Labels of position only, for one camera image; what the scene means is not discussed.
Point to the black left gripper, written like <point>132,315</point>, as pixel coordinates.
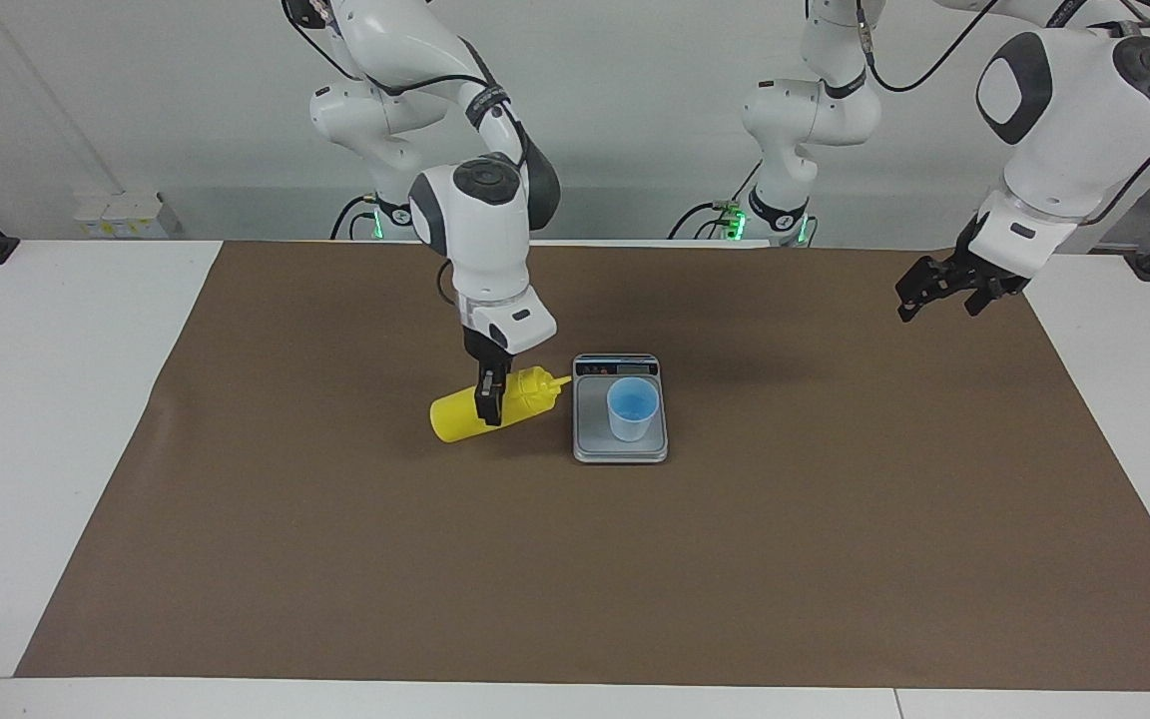
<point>989,280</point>

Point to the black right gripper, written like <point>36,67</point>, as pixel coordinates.
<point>488,364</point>

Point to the yellow squeeze bottle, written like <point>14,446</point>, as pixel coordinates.
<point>455,417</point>

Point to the light blue plastic cup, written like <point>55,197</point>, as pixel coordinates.
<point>632,409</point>

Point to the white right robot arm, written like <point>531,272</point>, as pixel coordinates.
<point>480,230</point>

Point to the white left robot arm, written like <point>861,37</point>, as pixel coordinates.
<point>1064,130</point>

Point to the silver digital kitchen scale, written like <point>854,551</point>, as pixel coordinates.
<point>620,451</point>

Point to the brown table mat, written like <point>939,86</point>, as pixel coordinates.
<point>575,569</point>

